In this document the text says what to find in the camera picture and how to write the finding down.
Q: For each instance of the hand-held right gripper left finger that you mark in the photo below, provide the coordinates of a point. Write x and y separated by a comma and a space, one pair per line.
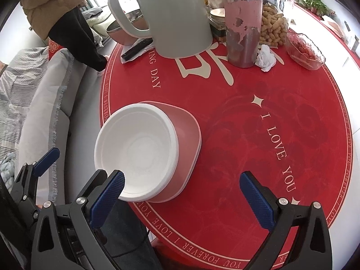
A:
108, 199

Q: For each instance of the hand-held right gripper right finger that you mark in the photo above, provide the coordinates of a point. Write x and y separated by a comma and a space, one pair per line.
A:
257, 199

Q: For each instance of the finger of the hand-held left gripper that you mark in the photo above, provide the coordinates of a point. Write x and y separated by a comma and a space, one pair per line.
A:
47, 157

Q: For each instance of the white bowl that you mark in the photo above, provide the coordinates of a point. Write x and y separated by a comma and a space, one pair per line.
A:
140, 152

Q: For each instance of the blue knit cloth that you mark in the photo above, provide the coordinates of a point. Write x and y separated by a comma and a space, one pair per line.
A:
8, 168

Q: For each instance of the grey sofa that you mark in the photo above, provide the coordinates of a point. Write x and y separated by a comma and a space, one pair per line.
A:
42, 112

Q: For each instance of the round red printed table mat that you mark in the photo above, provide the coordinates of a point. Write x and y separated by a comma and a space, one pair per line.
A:
239, 135

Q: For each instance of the striped grey blanket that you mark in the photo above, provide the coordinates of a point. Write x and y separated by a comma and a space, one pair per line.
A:
17, 90

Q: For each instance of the red cushion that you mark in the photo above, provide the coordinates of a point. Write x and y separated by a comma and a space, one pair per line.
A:
54, 49

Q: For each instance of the black remote control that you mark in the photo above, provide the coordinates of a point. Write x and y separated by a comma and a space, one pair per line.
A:
135, 50

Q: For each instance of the crumpled white tissue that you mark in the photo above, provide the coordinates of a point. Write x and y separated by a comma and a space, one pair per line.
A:
265, 57

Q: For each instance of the pink steel mixing bowl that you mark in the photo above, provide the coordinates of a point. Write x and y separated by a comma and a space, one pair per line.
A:
121, 35

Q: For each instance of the glass dish of red snacks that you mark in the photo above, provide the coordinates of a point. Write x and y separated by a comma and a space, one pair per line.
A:
305, 52

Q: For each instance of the pink worn thermos bottle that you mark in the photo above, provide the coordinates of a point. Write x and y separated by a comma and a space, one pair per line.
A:
242, 33

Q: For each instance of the clear jar of peanuts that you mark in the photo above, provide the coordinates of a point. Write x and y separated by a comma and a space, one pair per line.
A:
274, 25

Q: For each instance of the beige bowl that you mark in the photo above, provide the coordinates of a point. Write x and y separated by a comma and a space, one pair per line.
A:
218, 14

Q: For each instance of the pink box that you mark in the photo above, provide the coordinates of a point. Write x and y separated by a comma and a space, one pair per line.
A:
334, 25

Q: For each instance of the pale green kettle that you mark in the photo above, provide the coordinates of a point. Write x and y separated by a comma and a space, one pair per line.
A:
180, 19

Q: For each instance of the green potted plant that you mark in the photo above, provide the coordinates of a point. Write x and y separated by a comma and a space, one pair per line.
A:
315, 2

